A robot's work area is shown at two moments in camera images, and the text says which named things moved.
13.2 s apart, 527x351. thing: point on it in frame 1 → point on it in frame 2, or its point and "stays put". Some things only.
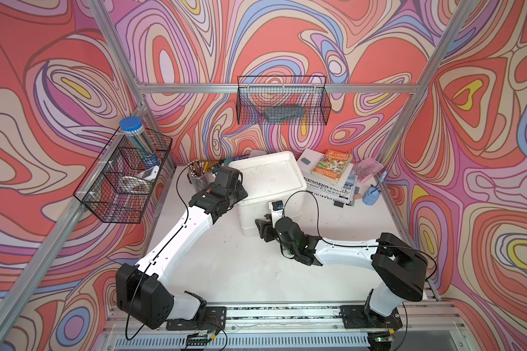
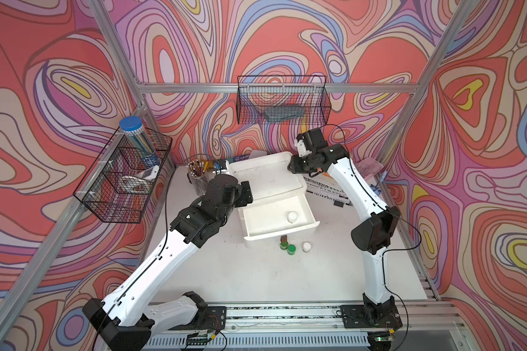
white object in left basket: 140,183 stays put
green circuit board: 197,339 stays put
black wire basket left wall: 120,181 stays put
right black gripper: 265,229 → 294,167
